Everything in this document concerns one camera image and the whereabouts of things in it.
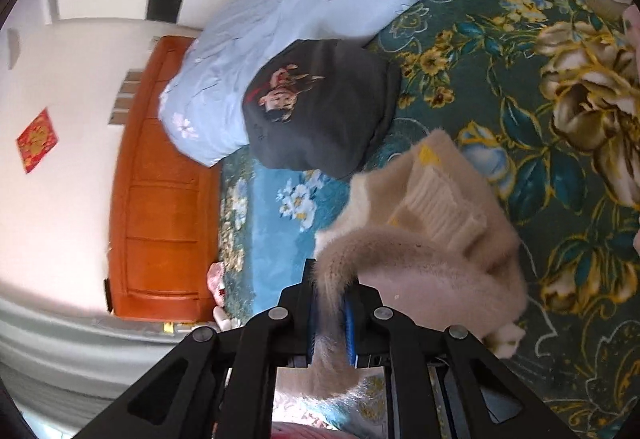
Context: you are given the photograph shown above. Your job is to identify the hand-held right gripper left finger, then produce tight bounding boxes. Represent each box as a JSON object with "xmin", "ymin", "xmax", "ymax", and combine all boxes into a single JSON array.
[{"xmin": 75, "ymin": 258, "xmax": 319, "ymax": 439}]

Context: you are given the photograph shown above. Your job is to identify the pink plush toy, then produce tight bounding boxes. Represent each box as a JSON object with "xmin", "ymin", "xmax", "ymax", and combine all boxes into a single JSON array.
[{"xmin": 206, "ymin": 261, "xmax": 231, "ymax": 322}]

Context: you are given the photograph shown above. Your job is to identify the red paper wall decoration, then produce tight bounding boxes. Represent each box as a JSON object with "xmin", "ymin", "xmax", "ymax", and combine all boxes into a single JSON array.
[{"xmin": 15, "ymin": 108, "xmax": 59, "ymax": 175}]

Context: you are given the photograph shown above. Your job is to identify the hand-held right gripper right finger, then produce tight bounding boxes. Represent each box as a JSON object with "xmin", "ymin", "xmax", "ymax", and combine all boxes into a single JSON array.
[{"xmin": 342, "ymin": 283, "xmax": 581, "ymax": 439}]

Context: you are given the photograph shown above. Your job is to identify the light blue floral quilt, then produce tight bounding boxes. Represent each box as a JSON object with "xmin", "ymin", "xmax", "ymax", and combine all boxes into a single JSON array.
[{"xmin": 158, "ymin": 0, "xmax": 571, "ymax": 168}]

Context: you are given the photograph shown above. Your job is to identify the dark grey printed sweatshirt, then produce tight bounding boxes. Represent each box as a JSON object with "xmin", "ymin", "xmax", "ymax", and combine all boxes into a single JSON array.
[{"xmin": 241, "ymin": 38, "xmax": 401, "ymax": 180}]

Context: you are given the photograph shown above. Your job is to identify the green floral bed blanket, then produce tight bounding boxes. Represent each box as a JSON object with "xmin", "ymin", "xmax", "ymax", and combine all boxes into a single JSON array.
[{"xmin": 212, "ymin": 0, "xmax": 640, "ymax": 439}]

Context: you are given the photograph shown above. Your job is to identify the beige fuzzy sweater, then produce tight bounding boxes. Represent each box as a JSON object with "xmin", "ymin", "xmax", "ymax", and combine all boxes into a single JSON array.
[{"xmin": 277, "ymin": 128, "xmax": 529, "ymax": 412}]

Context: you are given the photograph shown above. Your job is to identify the orange wooden headboard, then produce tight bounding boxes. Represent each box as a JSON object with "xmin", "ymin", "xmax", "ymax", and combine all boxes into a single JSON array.
[{"xmin": 106, "ymin": 36, "xmax": 224, "ymax": 324}]

